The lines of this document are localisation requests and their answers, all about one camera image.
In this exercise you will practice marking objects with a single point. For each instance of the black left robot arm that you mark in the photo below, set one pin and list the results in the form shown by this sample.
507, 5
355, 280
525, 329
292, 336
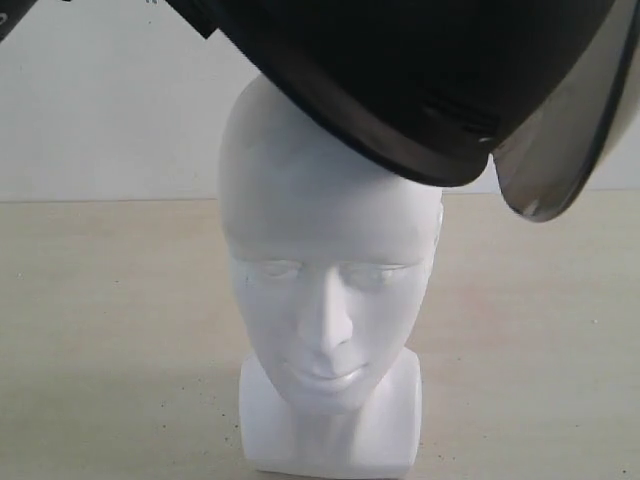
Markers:
12, 12

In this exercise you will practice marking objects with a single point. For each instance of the white mannequin head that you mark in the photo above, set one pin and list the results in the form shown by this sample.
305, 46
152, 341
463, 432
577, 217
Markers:
330, 258

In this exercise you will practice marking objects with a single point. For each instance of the black helmet with tinted visor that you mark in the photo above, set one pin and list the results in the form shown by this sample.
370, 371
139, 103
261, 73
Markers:
435, 91

